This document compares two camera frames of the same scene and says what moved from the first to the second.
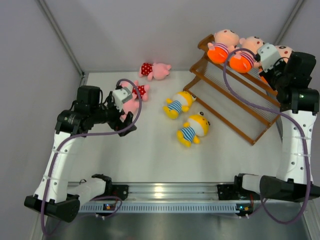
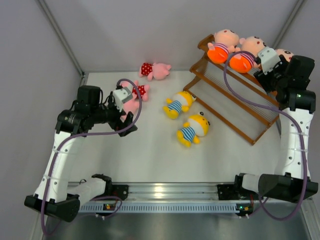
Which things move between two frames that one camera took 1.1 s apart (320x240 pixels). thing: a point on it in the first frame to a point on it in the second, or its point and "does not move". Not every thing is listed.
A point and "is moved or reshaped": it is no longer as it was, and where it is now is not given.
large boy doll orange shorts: (225, 41) does not move
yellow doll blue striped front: (197, 126) does not move
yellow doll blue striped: (181, 101) does not move
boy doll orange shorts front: (263, 78) is moved or reshaped
